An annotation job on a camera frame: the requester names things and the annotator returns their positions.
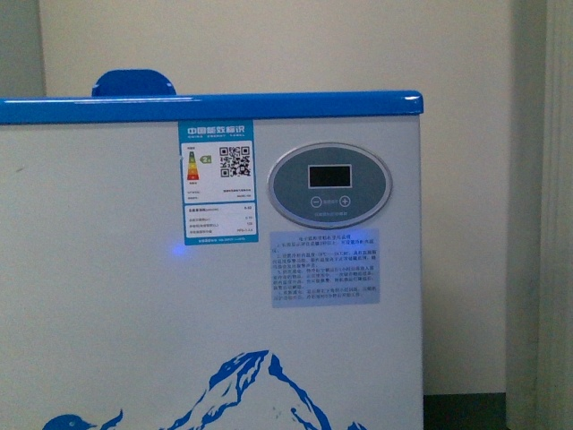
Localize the blue freezer lid handle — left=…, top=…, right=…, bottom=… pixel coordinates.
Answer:
left=91, top=69, right=176, bottom=97

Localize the oval grey control panel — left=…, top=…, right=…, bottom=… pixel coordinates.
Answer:
left=267, top=142, right=393, bottom=229

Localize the white blue chest freezer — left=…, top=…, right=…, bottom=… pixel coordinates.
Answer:
left=1, top=90, right=423, bottom=429

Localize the energy efficiency label sticker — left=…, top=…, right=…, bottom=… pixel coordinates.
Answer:
left=178, top=119, right=259, bottom=245

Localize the pale blue instruction sticker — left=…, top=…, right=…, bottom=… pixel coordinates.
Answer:
left=270, top=228, right=381, bottom=308

